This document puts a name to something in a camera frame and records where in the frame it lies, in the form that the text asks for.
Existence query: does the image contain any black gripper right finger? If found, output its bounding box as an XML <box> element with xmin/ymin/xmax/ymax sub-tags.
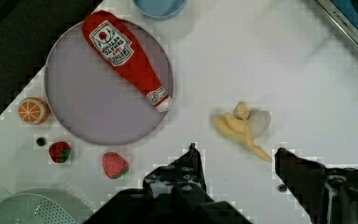
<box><xmin>275</xmin><ymin>147</ymin><xmax>358</xmax><ymax>224</ymax></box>

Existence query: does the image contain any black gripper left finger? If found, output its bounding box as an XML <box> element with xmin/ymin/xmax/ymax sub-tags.
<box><xmin>143</xmin><ymin>143</ymin><xmax>206</xmax><ymax>198</ymax></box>

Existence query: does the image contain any yellow plush peeled banana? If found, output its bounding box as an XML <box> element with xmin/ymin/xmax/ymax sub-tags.
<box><xmin>213</xmin><ymin>102</ymin><xmax>272</xmax><ymax>163</ymax></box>

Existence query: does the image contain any pink plush strawberry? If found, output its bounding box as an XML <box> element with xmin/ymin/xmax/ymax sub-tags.
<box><xmin>102</xmin><ymin>152</ymin><xmax>130</xmax><ymax>179</ymax></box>

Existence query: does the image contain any lilac round plate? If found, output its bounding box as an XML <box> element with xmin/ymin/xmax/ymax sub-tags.
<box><xmin>45</xmin><ymin>23</ymin><xmax>168</xmax><ymax>146</ymax></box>

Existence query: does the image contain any dark red plush strawberry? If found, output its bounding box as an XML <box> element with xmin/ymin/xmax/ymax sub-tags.
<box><xmin>48</xmin><ymin>142</ymin><xmax>71</xmax><ymax>163</ymax></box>

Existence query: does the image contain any red plush ketchup bottle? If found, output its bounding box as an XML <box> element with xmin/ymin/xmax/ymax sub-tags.
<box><xmin>82</xmin><ymin>10</ymin><xmax>172</xmax><ymax>112</ymax></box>

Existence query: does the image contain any green perforated colander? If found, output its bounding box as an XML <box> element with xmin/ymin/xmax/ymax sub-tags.
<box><xmin>0</xmin><ymin>188</ymin><xmax>93</xmax><ymax>224</ymax></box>

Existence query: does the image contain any orange slice toy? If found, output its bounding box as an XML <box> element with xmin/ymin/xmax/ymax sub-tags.
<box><xmin>18</xmin><ymin>97</ymin><xmax>50</xmax><ymax>125</ymax></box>

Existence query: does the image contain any blue bowl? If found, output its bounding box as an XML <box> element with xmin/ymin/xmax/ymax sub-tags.
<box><xmin>132</xmin><ymin>0</ymin><xmax>187</xmax><ymax>21</ymax></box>

